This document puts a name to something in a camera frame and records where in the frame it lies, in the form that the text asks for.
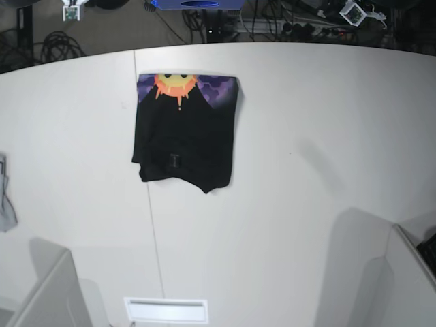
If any dark navy T-shirt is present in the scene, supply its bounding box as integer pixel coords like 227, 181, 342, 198
132, 73, 239, 193

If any white power strip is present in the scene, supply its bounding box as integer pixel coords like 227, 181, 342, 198
228, 18, 346, 40

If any blue box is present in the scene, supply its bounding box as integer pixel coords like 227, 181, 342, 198
149, 0, 246, 10

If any grey cloth at edge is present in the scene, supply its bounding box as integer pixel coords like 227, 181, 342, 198
1, 153, 18, 232

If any black keyboard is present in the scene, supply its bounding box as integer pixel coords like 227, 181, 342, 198
417, 234, 436, 275

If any coiled black floor cable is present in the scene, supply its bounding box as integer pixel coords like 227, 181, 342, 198
33, 30, 88, 65

